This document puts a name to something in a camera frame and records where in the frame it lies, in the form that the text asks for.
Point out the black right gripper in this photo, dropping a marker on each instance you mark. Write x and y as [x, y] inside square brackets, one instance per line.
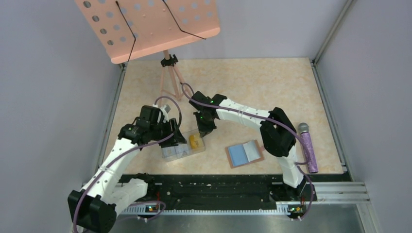
[204, 130]

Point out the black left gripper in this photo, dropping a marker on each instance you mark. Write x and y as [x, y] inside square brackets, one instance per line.
[178, 139]

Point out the clear plastic card box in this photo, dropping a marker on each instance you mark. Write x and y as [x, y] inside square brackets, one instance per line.
[192, 152]

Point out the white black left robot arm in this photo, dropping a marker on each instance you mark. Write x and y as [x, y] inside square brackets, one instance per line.
[97, 205]

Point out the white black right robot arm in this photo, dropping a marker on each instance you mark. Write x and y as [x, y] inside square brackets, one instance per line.
[278, 135]

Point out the silver credit cards stack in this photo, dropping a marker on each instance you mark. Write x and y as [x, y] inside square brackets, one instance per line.
[176, 152]

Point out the yellow credit card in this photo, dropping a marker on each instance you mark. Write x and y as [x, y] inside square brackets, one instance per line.
[196, 141]

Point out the purple glitter microphone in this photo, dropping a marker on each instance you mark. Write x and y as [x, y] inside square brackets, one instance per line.
[308, 149]

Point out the pink music stand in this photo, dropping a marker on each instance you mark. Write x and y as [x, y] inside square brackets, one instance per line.
[131, 29]

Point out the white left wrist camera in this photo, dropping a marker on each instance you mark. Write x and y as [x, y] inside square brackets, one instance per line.
[165, 109]

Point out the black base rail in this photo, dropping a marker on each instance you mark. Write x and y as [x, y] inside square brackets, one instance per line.
[222, 192]

